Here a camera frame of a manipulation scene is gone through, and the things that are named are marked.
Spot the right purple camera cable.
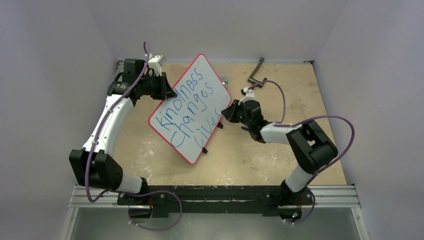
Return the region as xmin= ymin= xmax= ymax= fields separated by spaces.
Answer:
xmin=246 ymin=79 xmax=356 ymax=186

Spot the clear plastic screw box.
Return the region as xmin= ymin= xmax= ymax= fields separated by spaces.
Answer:
xmin=220 ymin=63 xmax=231 ymax=89

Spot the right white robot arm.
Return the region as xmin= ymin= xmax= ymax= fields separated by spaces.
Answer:
xmin=221 ymin=100 xmax=339 ymax=204

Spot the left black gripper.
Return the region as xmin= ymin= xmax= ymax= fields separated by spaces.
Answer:
xmin=139 ymin=72 xmax=176 ymax=101

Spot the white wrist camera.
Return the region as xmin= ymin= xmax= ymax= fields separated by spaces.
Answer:
xmin=147 ymin=54 xmax=167 ymax=77
xmin=238 ymin=87 xmax=255 ymax=105

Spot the red framed whiteboard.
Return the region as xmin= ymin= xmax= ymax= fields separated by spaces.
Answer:
xmin=148 ymin=53 xmax=232 ymax=164

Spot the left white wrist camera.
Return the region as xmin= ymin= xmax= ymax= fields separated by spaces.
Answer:
xmin=147 ymin=54 xmax=167 ymax=77

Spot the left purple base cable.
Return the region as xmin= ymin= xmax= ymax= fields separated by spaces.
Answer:
xmin=127 ymin=188 xmax=183 ymax=232

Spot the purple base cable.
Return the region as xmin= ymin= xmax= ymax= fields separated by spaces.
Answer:
xmin=282 ymin=188 xmax=316 ymax=226
xmin=127 ymin=188 xmax=183 ymax=232

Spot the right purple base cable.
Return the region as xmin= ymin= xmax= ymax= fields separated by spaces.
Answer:
xmin=282 ymin=188 xmax=316 ymax=226

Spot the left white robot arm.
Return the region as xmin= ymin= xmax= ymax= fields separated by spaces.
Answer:
xmin=69 ymin=55 xmax=177 ymax=205

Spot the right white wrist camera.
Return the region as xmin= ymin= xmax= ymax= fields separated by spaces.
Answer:
xmin=238 ymin=87 xmax=255 ymax=105

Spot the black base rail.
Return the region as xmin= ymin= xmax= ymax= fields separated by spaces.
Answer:
xmin=117 ymin=185 xmax=313 ymax=219

